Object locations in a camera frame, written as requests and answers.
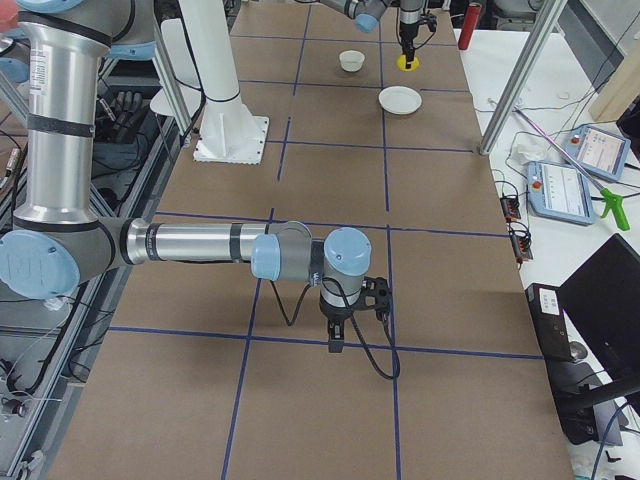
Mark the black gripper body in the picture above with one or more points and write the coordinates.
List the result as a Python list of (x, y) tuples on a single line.
[(335, 314), (408, 31)]

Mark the yellow lemon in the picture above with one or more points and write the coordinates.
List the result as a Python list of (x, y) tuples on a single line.
[(414, 65)]

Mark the white round plate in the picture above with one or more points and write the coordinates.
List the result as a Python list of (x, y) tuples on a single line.
[(400, 100)]

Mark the white plastic bowl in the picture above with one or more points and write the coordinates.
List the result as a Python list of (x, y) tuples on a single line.
[(351, 61)]

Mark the red cylinder bottle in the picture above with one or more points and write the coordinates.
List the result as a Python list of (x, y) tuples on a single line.
[(471, 19)]

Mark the brown paper table mat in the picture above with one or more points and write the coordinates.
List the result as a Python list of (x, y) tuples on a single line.
[(199, 377)]

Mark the far orange usb hub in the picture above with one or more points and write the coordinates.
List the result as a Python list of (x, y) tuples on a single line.
[(510, 202)]

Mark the orange usb hub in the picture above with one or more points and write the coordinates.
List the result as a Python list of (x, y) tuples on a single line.
[(510, 202), (521, 240)]

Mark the near orange usb hub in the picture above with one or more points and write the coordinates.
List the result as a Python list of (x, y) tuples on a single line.
[(521, 240)]

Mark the near blue teach pendant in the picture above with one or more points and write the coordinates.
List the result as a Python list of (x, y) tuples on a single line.
[(559, 191)]

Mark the blue teach pendant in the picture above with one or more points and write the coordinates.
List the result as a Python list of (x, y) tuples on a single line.
[(559, 191), (601, 153)]

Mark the black box device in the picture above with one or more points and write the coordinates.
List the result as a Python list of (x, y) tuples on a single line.
[(548, 319)]

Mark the wooden board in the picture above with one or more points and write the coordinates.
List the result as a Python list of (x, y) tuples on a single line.
[(621, 89)]

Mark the far blue teach pendant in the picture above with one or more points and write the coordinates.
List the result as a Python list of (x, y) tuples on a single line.
[(601, 153)]

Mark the black laptop computer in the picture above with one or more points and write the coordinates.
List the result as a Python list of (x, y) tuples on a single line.
[(601, 299)]

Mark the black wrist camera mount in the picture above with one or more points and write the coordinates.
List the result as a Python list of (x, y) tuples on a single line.
[(430, 20), (375, 295)]

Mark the grey aluminium frame post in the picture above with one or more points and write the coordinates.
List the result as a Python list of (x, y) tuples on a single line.
[(537, 38)]

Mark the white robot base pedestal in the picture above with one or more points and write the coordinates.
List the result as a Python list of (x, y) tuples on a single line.
[(229, 133)]

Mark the green handled reacher grabber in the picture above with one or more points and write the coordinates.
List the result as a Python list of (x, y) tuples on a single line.
[(613, 202)]

